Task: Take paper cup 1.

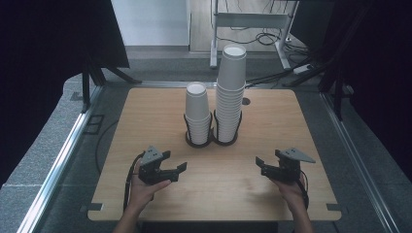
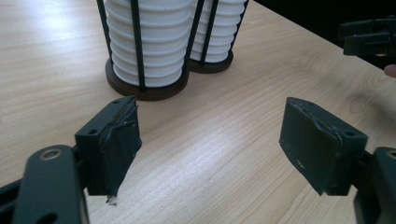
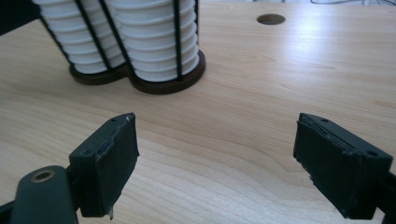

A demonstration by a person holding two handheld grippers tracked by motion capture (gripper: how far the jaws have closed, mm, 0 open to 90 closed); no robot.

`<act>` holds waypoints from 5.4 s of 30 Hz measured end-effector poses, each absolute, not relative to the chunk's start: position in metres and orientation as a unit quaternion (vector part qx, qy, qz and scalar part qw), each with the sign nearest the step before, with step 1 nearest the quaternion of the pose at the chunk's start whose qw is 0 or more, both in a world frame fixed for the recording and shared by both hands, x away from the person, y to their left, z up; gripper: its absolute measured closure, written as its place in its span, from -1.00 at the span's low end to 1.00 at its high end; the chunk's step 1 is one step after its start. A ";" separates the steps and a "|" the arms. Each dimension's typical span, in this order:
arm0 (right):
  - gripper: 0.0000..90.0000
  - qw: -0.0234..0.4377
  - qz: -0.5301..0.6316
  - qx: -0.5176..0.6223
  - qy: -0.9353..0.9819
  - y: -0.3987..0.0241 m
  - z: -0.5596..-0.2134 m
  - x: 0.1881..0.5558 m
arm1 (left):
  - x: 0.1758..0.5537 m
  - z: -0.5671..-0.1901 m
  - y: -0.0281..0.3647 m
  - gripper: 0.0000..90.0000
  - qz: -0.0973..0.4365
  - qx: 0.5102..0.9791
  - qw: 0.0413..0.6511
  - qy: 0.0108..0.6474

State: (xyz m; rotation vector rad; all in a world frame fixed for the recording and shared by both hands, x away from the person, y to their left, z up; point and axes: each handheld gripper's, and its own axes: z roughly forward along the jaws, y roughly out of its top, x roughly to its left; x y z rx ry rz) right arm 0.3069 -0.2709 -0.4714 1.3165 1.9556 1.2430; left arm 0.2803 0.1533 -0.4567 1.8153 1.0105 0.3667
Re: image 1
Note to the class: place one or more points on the white power strip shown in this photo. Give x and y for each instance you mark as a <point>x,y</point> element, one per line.
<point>302,68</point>

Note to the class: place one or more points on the person's left hand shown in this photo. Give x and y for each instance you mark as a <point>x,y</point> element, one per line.
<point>141,192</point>

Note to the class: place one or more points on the tall stack of cups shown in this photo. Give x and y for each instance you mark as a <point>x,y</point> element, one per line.
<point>230,84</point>

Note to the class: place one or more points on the short stack of cups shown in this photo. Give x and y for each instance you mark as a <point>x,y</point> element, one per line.
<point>197,106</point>

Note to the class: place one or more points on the black floor outlet frame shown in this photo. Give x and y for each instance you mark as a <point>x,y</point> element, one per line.
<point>94,124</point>

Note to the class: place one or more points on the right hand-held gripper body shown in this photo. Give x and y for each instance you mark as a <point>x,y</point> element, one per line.
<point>289,168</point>

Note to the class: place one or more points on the black curtain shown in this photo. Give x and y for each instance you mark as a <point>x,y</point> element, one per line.
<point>48,64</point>
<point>375,64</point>

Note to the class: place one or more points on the black stand legs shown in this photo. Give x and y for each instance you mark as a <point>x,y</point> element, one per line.
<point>86,93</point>
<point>338,100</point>

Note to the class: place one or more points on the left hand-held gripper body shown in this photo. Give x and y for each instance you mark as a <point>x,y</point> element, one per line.
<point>152,168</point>

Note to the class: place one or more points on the aluminium floor rail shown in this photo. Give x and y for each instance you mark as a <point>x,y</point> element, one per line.
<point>61,161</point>
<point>356,155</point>
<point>175,84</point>

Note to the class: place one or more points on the white metal desk frame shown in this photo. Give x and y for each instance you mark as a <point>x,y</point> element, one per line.
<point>249,20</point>

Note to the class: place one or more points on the person's right hand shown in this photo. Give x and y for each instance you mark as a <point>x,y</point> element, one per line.
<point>295,194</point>

